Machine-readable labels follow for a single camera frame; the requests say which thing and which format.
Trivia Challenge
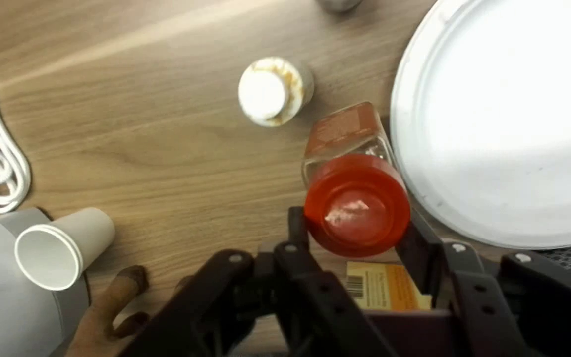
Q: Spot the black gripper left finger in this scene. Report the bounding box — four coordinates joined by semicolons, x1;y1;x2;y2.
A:
119;207;392;357

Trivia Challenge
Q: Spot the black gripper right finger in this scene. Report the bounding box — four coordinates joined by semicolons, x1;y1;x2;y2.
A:
396;213;571;357

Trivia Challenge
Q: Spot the red cap spice bottle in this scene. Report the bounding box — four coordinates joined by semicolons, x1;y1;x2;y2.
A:
301;100;414;260

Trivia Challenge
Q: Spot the small white cap bottle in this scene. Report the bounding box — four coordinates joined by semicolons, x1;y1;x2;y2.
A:
236;56;317;129

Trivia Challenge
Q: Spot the open yellow cardboard box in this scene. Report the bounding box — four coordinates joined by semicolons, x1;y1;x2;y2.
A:
343;260;432;314

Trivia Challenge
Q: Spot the white paper plate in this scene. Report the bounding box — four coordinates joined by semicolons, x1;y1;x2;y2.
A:
388;0;571;252

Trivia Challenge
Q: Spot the brown plush moose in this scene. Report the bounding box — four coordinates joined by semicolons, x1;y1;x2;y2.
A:
65;264;151;357

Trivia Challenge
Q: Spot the white paper cup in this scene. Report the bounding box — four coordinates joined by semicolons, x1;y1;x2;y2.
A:
12;207;117;294

